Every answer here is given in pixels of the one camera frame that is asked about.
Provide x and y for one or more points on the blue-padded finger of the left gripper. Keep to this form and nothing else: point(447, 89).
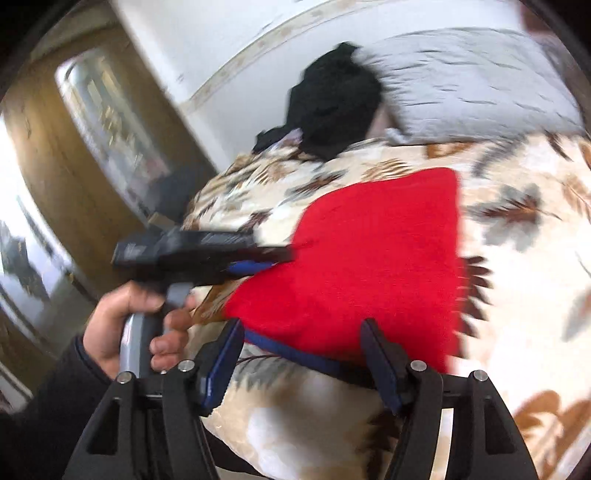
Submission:
point(246, 268)

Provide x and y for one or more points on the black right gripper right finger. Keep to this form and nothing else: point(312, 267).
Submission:
point(485, 441)

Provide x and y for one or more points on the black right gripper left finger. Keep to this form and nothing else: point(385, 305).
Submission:
point(150, 428)

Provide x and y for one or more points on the red and blue knit sweater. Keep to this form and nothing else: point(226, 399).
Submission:
point(384, 250)

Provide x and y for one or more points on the dark sleeve left forearm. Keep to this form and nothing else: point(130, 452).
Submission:
point(38, 441)

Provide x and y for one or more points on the person's left hand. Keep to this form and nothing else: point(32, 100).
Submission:
point(102, 335)

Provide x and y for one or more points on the wooden glass-panel door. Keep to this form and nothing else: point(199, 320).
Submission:
point(98, 145)

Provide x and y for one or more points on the black garment pile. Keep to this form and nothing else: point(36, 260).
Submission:
point(333, 106)

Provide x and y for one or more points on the grey quilted pillow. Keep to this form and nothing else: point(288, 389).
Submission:
point(469, 84)

